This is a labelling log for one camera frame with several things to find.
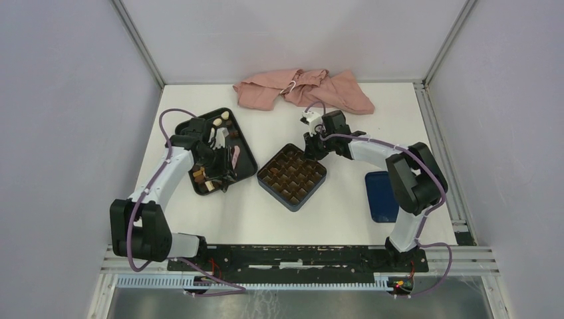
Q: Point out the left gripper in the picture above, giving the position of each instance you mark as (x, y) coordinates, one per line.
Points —
(225, 172)

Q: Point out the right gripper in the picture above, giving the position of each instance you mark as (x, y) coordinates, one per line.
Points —
(311, 152)

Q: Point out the pink silicone tongs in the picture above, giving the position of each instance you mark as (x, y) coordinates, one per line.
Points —
(235, 156)

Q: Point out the blue chocolate box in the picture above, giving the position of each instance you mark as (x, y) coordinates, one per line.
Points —
(291, 178)

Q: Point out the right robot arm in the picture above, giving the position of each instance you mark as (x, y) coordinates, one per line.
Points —
(417, 182)

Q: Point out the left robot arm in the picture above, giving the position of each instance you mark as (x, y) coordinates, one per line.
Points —
(139, 229)

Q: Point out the black chocolate tray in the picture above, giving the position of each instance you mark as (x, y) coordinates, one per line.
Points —
(238, 145)

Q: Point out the pink cloth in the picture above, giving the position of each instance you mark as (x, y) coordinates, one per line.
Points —
(302, 88)

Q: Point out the blue box lid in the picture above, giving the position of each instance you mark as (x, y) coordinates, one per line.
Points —
(382, 204)

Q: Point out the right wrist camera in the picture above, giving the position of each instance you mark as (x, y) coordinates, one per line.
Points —
(313, 120)

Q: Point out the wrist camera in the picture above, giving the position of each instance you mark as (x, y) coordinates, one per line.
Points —
(218, 137)
(313, 120)

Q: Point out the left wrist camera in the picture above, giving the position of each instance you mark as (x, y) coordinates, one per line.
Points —
(218, 137)

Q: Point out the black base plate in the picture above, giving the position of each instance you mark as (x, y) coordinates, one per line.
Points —
(294, 264)

